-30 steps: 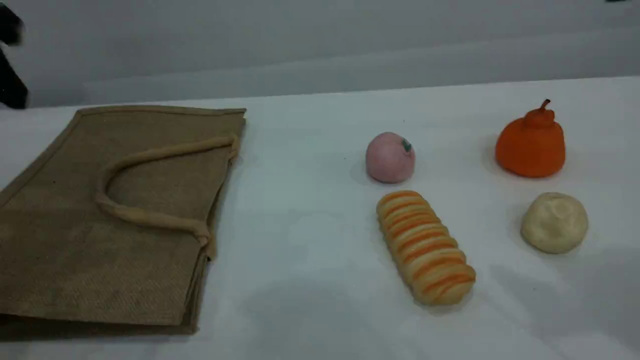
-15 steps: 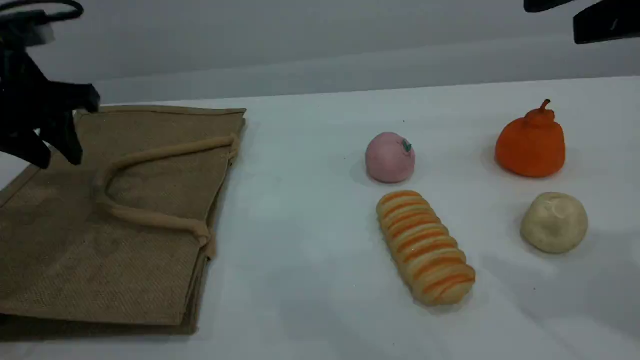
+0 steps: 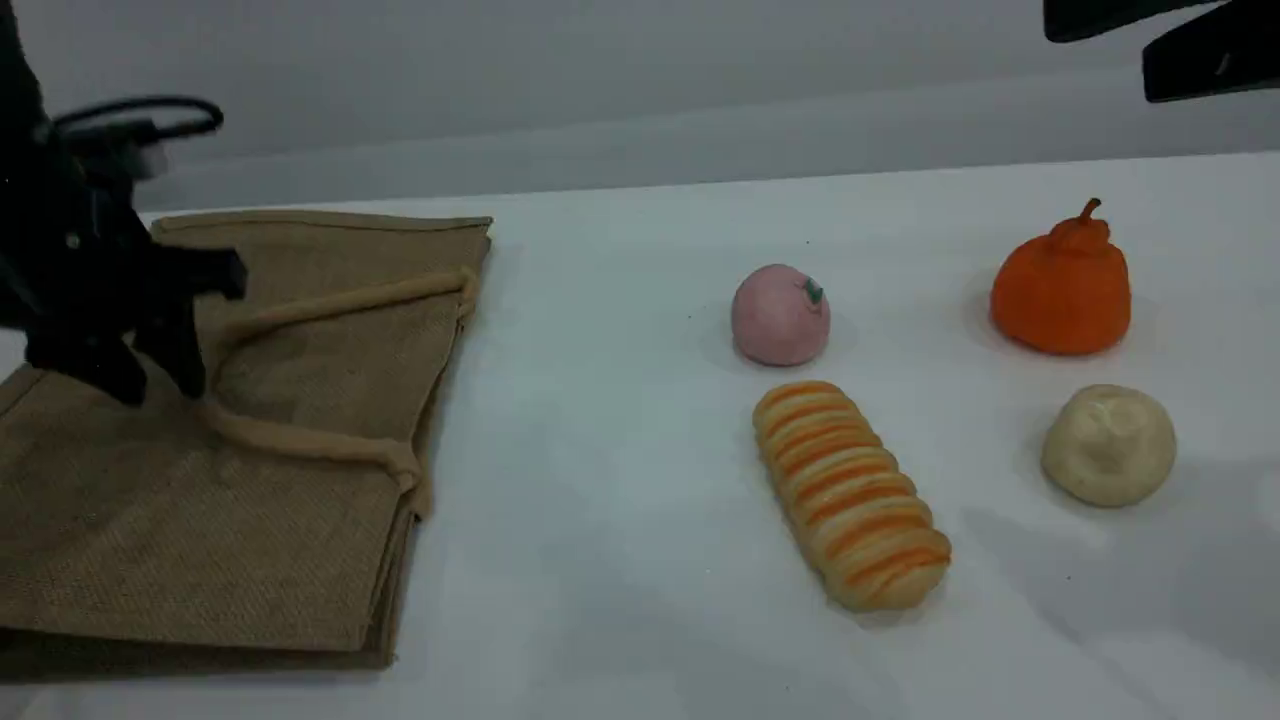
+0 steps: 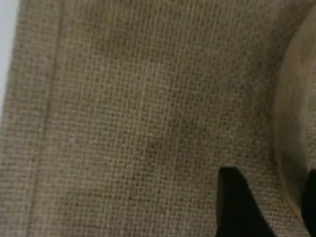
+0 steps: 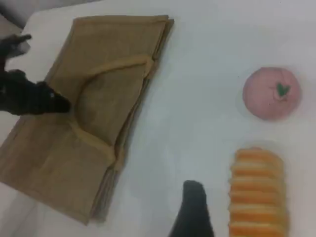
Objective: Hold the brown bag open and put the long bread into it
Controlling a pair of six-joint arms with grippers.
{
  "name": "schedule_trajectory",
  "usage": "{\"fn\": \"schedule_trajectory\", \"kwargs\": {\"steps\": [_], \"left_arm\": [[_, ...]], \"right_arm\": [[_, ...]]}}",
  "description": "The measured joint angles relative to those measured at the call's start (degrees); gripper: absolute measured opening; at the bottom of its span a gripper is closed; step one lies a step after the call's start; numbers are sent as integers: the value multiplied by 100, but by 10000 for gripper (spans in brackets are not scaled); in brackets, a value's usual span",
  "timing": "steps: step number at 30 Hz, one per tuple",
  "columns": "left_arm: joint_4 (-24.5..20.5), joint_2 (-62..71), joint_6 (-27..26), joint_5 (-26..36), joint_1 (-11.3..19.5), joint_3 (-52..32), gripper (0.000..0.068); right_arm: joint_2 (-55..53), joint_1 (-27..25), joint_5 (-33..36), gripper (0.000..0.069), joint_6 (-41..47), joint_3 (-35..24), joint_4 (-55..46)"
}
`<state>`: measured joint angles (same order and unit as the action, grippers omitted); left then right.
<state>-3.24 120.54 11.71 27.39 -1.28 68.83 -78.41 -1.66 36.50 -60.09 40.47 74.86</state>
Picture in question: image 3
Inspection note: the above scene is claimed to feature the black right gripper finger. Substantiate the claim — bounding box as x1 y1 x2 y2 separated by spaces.
1044 0 1233 44
1142 4 1280 104

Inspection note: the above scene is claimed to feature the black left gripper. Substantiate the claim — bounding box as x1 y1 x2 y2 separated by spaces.
0 125 249 408

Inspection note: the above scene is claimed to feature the brown jute tote bag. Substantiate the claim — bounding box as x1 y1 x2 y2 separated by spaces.
0 209 495 683

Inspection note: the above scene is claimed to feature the long striped toy bread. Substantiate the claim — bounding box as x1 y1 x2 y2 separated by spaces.
751 379 954 614

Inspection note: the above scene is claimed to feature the orange toy pear-shaped fruit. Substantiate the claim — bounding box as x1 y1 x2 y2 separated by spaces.
989 197 1134 358

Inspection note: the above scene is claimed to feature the cream white toy bun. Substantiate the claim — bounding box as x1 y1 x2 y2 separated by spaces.
1040 384 1179 510

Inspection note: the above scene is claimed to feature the pink toy peach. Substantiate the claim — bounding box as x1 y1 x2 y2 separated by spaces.
730 263 832 368

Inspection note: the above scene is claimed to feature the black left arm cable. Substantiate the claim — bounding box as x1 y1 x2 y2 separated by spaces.
50 95 227 147

